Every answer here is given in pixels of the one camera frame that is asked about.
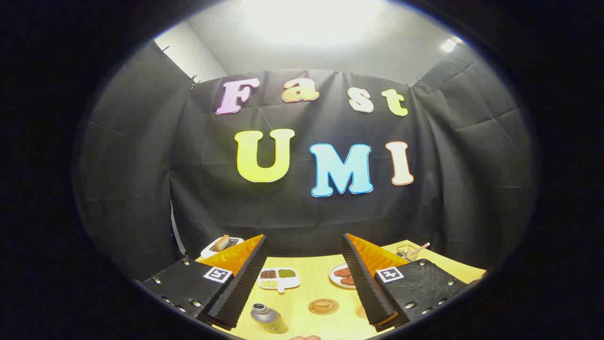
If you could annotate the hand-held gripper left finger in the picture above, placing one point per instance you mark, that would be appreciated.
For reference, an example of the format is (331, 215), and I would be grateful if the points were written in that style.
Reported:
(240, 288)

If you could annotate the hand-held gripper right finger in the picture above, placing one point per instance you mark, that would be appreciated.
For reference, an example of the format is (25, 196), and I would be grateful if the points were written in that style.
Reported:
(365, 288)

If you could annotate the silver bottle with green label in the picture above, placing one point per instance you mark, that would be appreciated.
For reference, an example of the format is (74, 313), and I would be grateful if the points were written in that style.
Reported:
(268, 317)

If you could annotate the round cork coaster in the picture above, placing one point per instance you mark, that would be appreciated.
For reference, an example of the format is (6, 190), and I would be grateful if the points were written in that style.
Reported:
(323, 307)

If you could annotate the brown meat slice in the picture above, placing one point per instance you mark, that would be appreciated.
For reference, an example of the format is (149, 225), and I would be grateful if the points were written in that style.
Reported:
(343, 272)
(348, 281)

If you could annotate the white round plate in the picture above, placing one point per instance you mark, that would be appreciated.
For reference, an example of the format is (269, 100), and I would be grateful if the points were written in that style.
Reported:
(336, 279)

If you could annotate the white divided tray of beans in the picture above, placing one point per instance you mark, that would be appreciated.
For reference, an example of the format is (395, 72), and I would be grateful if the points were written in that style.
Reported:
(278, 278)

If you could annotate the toast bread slice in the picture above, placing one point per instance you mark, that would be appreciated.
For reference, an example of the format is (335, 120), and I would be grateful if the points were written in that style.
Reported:
(222, 242)

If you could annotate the white toaster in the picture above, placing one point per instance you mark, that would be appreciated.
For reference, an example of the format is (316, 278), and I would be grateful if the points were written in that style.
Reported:
(207, 249)

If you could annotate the wooden table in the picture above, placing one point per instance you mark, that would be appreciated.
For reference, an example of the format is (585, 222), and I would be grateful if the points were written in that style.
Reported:
(311, 283)

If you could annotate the checked paper straw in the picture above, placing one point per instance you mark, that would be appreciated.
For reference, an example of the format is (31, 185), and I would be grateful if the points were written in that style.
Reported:
(421, 248)

